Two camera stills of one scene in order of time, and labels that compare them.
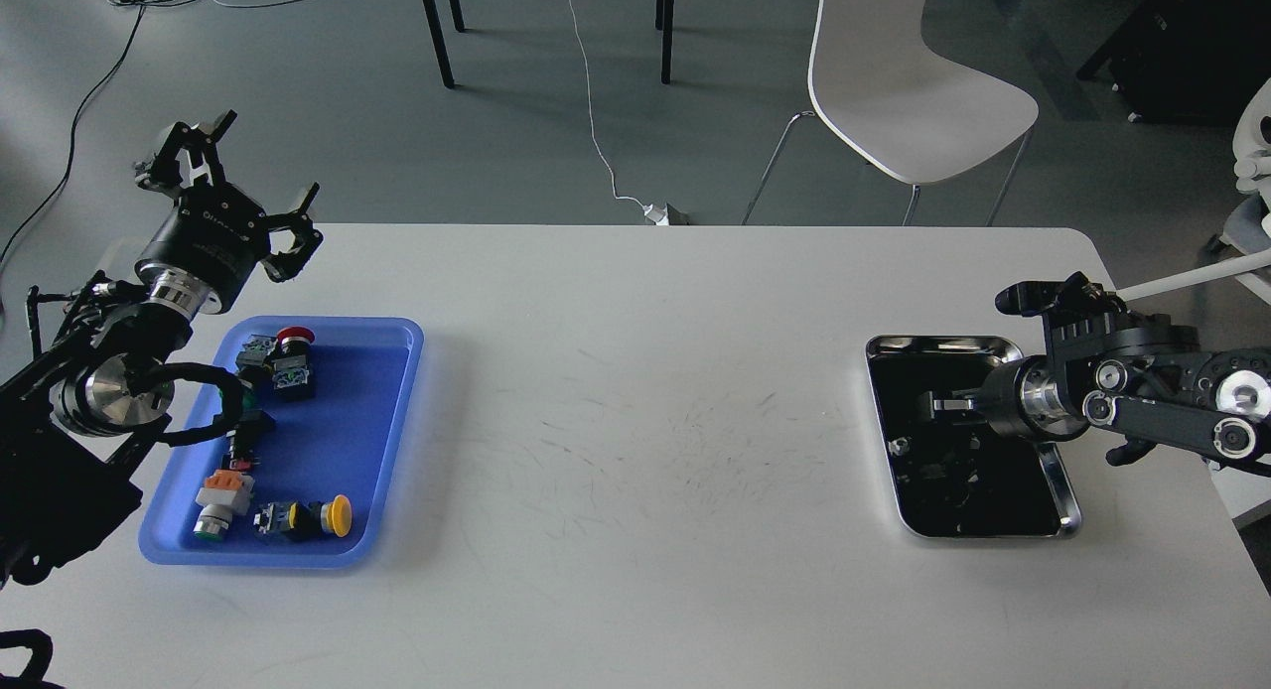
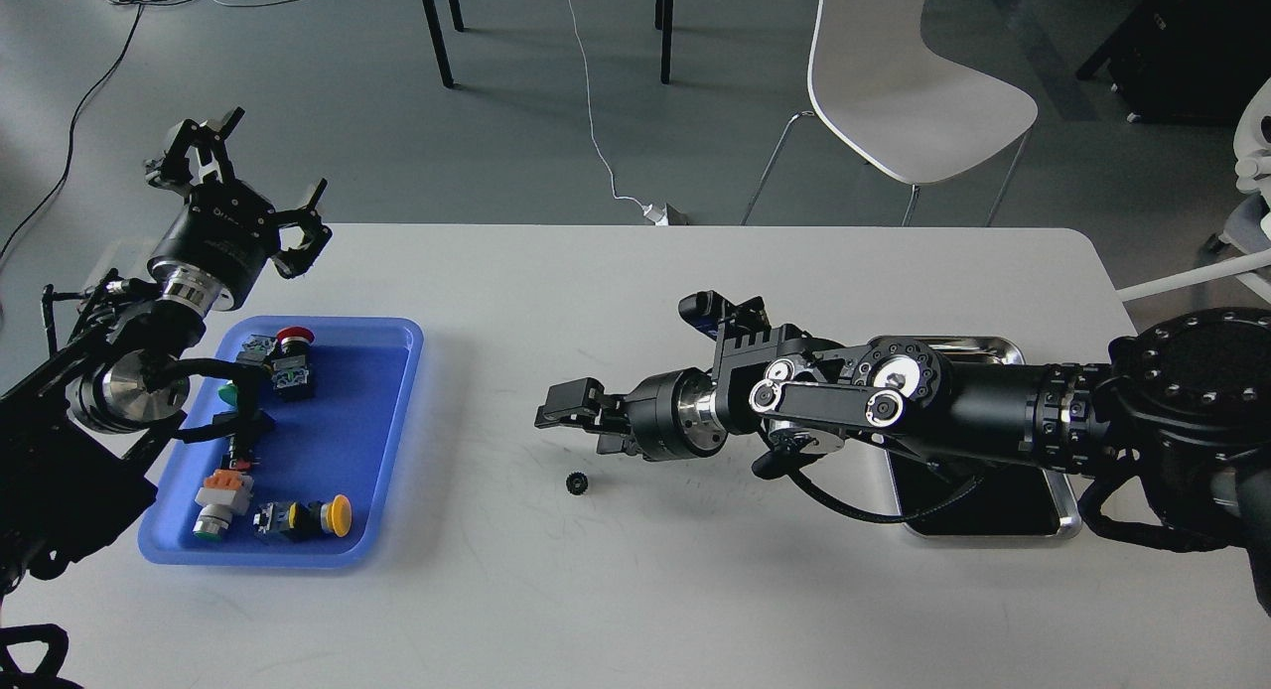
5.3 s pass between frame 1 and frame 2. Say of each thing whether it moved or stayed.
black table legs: stayed
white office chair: stayed
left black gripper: stayed
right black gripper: moved
